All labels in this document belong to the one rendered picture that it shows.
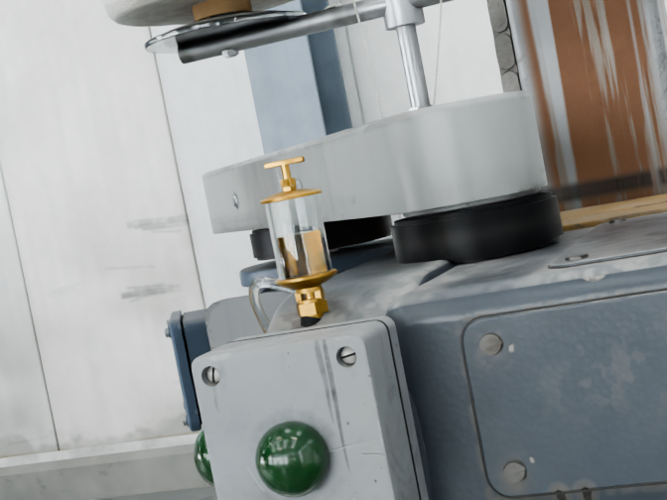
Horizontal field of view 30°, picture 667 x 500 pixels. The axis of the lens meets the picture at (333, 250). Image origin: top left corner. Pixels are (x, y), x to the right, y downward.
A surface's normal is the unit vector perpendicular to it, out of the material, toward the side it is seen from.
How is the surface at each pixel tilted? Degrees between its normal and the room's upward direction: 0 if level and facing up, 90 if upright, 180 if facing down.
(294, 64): 90
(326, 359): 90
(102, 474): 90
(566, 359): 90
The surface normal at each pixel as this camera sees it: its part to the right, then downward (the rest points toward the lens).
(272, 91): -0.31, 0.11
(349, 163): -0.92, 0.19
